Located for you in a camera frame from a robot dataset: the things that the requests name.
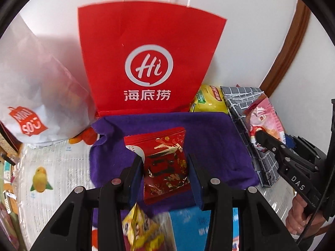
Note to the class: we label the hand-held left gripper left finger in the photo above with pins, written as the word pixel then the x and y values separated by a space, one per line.
pixel 133 179

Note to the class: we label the fruit print table cover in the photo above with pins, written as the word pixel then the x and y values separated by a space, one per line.
pixel 65 167

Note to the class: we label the brown wooden door frame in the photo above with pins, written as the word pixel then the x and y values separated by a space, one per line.
pixel 288 55

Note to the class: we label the purple cloth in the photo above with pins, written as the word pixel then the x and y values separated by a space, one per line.
pixel 217 141

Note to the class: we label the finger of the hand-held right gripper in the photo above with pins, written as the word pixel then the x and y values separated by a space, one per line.
pixel 267 141
pixel 301 146

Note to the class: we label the yellow snack packet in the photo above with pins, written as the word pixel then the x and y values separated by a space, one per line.
pixel 138 227

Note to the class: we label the red paper bag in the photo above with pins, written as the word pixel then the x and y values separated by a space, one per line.
pixel 146 31

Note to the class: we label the yellow chips bag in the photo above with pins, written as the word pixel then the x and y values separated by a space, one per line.
pixel 209 102

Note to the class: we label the pink cartoon snack packet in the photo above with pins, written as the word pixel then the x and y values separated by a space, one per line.
pixel 264 120

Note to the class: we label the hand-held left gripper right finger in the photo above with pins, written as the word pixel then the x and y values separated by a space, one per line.
pixel 196 185

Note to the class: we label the white plastic bag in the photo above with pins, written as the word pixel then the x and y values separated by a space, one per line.
pixel 39 83

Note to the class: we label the person's right hand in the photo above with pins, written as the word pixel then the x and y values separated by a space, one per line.
pixel 297 214

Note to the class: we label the grey checked cloth bag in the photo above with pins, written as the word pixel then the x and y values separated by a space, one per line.
pixel 235 102

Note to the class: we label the red snack packet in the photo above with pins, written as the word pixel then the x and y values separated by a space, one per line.
pixel 162 162

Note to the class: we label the light blue packet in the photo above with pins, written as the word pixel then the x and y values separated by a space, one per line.
pixel 188 227

